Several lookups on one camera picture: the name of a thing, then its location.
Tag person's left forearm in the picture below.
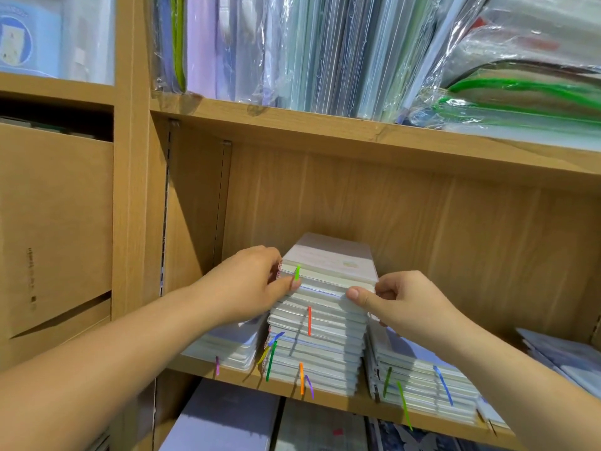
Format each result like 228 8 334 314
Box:
0 288 231 451

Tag blue butterfly cover notebook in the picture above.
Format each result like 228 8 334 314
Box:
371 418 490 451

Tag stack of sage cover notebooks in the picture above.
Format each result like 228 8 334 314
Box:
265 232 381 399

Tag blue white packaged items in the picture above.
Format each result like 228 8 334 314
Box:
0 0 116 86

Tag stack of green edged packets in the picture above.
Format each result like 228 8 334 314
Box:
402 0 601 153

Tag person's right forearm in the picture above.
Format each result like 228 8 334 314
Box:
436 319 601 451

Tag large plain lilac notebook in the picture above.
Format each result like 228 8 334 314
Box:
158 377 282 451

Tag person's left hand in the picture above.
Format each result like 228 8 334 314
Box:
192 245 302 327

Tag row of plastic wrapped folders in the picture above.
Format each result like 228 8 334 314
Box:
148 0 494 125

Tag lilac cover notebook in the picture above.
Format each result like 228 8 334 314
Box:
180 313 270 375

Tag pile of small notebooks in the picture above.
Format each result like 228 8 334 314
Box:
513 326 601 400

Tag person's right hand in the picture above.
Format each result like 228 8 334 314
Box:
346 270 463 361

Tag wooden shelf unit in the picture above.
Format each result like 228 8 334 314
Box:
0 0 601 451

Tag stack of sky photo notebooks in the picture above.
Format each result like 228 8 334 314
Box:
364 319 486 428

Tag pastel grid pattern notebook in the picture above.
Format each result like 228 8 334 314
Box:
274 399 370 451

